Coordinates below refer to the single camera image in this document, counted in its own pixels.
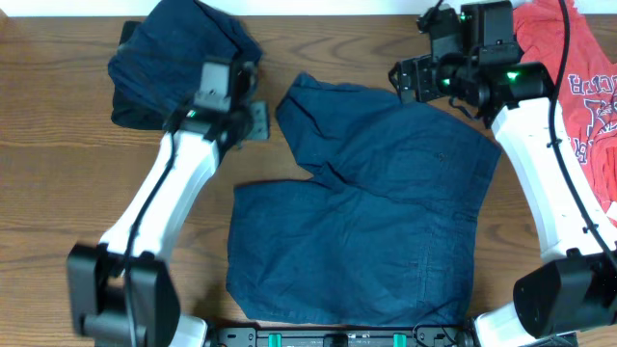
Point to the navy blue shorts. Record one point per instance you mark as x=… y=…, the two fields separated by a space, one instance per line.
x=172 y=44
x=383 y=231

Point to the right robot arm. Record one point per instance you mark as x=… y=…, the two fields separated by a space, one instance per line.
x=474 y=62

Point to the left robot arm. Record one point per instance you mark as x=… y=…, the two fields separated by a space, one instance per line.
x=121 y=292

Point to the red printed t-shirt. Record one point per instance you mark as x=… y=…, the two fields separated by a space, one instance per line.
x=587 y=93

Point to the folded navy blue shorts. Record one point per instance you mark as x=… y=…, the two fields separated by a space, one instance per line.
x=172 y=44

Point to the folded black garment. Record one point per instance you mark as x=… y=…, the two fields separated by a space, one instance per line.
x=129 y=113

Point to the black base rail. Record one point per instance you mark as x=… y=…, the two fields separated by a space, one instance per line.
x=420 y=336

